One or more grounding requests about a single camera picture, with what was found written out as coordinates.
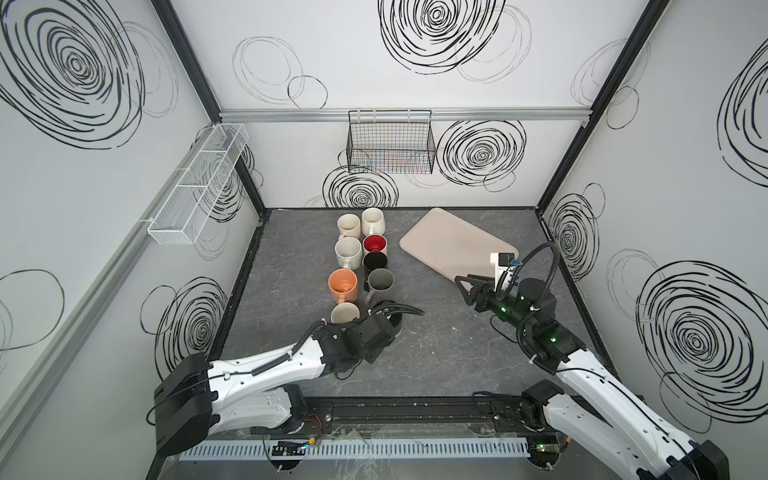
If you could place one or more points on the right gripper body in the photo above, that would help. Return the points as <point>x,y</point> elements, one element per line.
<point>486,297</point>

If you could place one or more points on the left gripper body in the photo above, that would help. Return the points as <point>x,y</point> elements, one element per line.
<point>381,324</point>

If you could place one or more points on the tall grey mug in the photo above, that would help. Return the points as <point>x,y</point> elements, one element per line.
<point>344,313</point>

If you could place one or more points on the orange and cream mug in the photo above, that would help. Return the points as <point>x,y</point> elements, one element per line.
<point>343,285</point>

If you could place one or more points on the wide grey mug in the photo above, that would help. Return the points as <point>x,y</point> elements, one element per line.
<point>380,284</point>

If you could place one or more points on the black mug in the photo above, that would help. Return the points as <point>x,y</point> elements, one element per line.
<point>374,260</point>

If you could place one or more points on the speckled cream mug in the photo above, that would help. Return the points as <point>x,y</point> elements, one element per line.
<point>349,253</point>

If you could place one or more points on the white ribbed mug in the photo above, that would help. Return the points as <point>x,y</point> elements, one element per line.
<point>375,243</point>

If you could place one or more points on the pink mug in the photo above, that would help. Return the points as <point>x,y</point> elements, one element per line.
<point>349,226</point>

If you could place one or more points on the white mug with handle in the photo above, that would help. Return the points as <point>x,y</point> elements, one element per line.
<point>373,222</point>

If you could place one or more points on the small white mug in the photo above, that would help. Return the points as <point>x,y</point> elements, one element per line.
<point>395,324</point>

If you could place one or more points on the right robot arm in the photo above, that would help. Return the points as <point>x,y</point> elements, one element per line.
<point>582,399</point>

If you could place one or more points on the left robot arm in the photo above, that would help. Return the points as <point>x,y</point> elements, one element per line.
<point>200,397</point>

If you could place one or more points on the beige plastic tray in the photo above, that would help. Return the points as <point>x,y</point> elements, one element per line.
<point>452,246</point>

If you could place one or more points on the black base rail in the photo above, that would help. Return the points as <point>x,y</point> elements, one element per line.
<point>315,415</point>

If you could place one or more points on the white slotted cable duct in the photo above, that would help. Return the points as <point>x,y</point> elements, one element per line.
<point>348,449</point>

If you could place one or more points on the black wire basket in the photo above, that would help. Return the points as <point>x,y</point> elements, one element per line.
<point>390,141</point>

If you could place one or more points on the white wire shelf basket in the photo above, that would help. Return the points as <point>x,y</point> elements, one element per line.
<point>190,204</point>

